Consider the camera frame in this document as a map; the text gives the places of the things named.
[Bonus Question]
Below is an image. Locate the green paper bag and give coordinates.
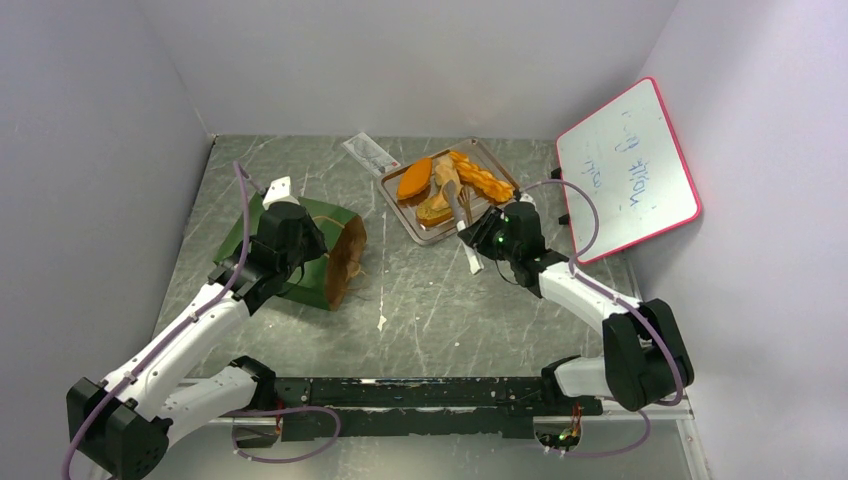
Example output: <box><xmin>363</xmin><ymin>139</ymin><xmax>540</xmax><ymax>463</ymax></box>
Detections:
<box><xmin>231</xmin><ymin>194</ymin><xmax>367</xmax><ymax>313</ymax></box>

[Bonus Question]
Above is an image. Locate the braided orange fake bread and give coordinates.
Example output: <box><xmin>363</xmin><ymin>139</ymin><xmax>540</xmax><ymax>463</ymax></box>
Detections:
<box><xmin>448</xmin><ymin>150</ymin><xmax>515</xmax><ymax>204</ymax></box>

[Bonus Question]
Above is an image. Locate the metal baking tray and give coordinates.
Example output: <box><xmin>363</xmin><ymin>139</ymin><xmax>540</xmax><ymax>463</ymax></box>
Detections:
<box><xmin>377</xmin><ymin>138</ymin><xmax>518</xmax><ymax>246</ymax></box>

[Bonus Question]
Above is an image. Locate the round seeded fake bread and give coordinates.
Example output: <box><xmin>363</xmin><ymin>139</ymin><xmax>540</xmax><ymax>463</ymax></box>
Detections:
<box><xmin>415</xmin><ymin>196</ymin><xmax>454</xmax><ymax>228</ymax></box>

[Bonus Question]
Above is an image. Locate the pale croissant fake bread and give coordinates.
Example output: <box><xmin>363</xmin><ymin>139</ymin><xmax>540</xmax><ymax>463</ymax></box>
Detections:
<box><xmin>434</xmin><ymin>155</ymin><xmax>462</xmax><ymax>209</ymax></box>

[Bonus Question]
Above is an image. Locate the smooth orange fake loaf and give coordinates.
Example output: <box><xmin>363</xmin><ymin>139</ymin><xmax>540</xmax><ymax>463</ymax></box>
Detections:
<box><xmin>396</xmin><ymin>157</ymin><xmax>433</xmax><ymax>201</ymax></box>

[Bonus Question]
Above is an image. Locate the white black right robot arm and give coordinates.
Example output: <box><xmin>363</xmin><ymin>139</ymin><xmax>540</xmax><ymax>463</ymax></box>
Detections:
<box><xmin>458</xmin><ymin>202</ymin><xmax>694</xmax><ymax>414</ymax></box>

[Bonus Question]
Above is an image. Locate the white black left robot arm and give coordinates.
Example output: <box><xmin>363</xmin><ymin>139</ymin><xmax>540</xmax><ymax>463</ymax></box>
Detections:
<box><xmin>63</xmin><ymin>201</ymin><xmax>326</xmax><ymax>479</ymax></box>

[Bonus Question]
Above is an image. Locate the clear plastic packet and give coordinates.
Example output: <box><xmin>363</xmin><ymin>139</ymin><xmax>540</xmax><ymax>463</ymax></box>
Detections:
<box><xmin>342</xmin><ymin>132</ymin><xmax>401</xmax><ymax>177</ymax></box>

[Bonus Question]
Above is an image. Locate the pink framed whiteboard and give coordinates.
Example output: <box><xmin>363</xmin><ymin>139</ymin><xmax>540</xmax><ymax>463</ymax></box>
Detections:
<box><xmin>555</xmin><ymin>77</ymin><xmax>702</xmax><ymax>264</ymax></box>

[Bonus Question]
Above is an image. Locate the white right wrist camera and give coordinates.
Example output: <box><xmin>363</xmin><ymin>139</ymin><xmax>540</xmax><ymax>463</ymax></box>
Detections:
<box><xmin>519</xmin><ymin>192</ymin><xmax>536</xmax><ymax>206</ymax></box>

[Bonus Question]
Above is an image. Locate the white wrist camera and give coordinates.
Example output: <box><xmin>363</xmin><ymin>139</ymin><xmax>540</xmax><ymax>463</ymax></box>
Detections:
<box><xmin>262</xmin><ymin>176</ymin><xmax>300</xmax><ymax>210</ymax></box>
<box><xmin>519</xmin><ymin>192</ymin><xmax>536</xmax><ymax>206</ymax></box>

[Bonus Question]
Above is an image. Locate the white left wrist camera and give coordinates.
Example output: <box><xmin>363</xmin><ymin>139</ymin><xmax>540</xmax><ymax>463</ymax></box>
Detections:
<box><xmin>262</xmin><ymin>176</ymin><xmax>300</xmax><ymax>210</ymax></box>

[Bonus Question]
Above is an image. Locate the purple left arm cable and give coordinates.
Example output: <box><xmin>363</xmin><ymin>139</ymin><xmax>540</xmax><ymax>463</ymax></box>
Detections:
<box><xmin>60</xmin><ymin>160</ymin><xmax>266</xmax><ymax>480</ymax></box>

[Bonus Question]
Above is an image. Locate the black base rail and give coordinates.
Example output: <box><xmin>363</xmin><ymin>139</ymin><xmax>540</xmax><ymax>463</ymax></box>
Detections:
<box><xmin>245</xmin><ymin>377</ymin><xmax>602</xmax><ymax>441</ymax></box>

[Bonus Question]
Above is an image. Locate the aluminium frame rail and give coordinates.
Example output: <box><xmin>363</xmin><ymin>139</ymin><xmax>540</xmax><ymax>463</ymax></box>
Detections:
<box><xmin>92</xmin><ymin>377</ymin><xmax>713</xmax><ymax>480</ymax></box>

